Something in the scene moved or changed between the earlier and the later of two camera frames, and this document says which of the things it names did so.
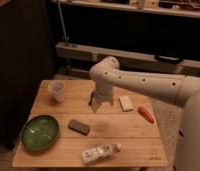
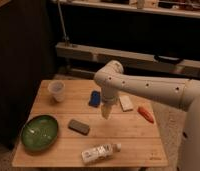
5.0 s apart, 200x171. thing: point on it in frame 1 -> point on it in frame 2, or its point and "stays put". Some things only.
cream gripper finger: [95, 105] -> [106, 110]
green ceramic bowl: [39, 133] stays put
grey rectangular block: [79, 127] stays put
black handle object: [168, 59] stays put
